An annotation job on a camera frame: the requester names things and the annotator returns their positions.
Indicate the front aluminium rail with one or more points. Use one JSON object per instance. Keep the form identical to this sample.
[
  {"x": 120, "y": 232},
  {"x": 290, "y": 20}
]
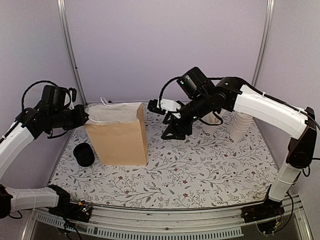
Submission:
[{"x": 122, "y": 223}]

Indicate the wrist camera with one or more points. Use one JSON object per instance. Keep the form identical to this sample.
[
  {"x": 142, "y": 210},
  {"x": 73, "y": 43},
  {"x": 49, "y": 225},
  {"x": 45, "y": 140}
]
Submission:
[
  {"x": 73, "y": 96},
  {"x": 165, "y": 106}
]

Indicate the aluminium frame post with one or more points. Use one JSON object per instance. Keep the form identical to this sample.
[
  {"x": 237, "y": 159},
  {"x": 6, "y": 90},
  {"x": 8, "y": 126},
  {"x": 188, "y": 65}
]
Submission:
[
  {"x": 264, "y": 41},
  {"x": 62, "y": 11}
]

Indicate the cup holding straws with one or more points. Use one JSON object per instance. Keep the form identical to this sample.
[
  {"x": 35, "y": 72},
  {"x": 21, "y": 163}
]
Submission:
[{"x": 210, "y": 122}]

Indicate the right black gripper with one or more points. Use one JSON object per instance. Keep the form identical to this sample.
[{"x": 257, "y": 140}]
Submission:
[{"x": 175, "y": 127}]

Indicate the right aluminium frame post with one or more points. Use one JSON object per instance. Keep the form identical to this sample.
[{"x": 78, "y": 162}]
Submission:
[{"x": 264, "y": 41}]

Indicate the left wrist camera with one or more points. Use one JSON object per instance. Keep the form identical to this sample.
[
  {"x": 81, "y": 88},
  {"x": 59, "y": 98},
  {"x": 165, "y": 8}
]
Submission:
[{"x": 73, "y": 96}]

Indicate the stack of black lids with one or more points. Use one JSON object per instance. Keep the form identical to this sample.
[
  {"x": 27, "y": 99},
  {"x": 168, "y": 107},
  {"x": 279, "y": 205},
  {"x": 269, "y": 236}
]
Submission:
[{"x": 84, "y": 154}]

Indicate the brown paper bag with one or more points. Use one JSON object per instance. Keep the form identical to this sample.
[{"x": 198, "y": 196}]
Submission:
[{"x": 117, "y": 133}]

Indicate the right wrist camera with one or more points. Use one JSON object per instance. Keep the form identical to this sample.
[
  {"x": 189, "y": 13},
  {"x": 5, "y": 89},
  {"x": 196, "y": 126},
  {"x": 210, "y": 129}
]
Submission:
[{"x": 165, "y": 106}]

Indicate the floral table mat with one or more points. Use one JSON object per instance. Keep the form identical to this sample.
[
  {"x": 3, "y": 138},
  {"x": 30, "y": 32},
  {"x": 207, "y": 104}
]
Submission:
[{"x": 205, "y": 170}]

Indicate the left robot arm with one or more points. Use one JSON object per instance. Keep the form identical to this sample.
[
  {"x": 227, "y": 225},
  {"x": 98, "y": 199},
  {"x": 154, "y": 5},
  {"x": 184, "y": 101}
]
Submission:
[{"x": 26, "y": 128}]

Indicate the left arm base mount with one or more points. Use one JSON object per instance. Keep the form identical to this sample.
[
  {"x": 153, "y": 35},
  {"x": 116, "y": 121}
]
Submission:
[{"x": 80, "y": 211}]

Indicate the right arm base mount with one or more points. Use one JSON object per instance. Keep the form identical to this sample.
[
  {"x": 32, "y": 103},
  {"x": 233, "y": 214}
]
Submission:
[{"x": 270, "y": 212}]

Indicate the stack of white paper cups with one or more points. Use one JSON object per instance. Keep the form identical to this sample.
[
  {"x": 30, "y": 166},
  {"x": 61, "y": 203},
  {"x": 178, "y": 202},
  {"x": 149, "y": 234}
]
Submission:
[{"x": 239, "y": 126}]

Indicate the left aluminium frame post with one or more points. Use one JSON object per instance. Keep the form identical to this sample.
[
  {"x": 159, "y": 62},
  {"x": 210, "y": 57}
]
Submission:
[{"x": 62, "y": 11}]

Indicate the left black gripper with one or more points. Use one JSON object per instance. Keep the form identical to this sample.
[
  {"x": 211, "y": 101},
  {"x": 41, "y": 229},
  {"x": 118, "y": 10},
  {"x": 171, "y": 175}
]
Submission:
[{"x": 81, "y": 113}]

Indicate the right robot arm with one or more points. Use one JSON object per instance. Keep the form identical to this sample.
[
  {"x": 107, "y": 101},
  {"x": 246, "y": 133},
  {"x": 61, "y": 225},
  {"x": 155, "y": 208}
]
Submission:
[{"x": 234, "y": 94}]

